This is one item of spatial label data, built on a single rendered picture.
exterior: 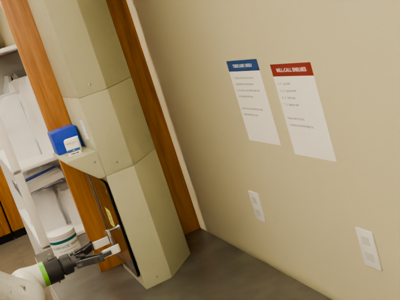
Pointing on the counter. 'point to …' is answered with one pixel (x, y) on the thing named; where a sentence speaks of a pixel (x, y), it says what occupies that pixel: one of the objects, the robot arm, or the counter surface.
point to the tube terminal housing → (133, 178)
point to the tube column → (80, 44)
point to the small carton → (72, 146)
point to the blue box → (68, 131)
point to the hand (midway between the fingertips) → (112, 244)
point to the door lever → (111, 234)
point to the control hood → (84, 162)
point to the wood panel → (74, 183)
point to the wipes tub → (63, 240)
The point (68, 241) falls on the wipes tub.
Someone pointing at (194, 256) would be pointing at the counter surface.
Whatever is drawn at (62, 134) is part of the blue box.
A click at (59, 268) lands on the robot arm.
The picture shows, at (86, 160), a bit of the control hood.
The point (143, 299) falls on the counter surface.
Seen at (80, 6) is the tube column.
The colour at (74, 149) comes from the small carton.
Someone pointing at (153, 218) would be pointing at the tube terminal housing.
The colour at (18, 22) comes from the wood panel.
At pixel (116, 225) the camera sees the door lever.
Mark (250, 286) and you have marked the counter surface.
